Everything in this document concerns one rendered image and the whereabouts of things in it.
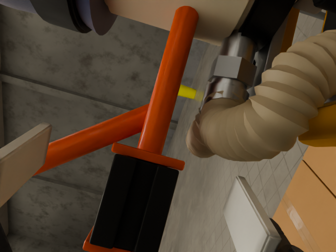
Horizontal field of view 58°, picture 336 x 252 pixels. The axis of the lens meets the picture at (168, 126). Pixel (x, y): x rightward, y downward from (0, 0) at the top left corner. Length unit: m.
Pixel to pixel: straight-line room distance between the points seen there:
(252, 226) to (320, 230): 1.03
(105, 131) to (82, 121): 11.99
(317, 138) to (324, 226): 0.96
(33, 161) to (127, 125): 0.10
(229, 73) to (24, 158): 0.18
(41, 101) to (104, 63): 3.10
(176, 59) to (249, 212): 0.14
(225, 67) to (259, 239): 0.17
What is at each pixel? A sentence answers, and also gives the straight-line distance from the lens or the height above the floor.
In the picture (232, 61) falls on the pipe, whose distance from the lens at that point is 0.29.
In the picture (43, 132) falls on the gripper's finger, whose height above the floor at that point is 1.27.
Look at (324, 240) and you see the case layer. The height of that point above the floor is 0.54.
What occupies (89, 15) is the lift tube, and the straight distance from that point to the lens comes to 0.29.
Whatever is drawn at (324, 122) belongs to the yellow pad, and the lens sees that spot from 0.24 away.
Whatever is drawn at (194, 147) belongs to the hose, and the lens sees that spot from 0.31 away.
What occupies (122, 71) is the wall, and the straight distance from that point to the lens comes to 10.72.
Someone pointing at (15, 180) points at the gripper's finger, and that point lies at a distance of 0.18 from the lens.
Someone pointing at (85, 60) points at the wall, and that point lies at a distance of 10.96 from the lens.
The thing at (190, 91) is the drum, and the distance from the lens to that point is 8.90.
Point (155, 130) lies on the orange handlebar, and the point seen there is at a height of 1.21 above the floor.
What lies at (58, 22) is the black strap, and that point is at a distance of 0.32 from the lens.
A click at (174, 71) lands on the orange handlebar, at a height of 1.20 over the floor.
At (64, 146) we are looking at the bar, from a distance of 0.28.
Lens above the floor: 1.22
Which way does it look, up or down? 5 degrees down
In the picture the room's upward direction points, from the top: 74 degrees counter-clockwise
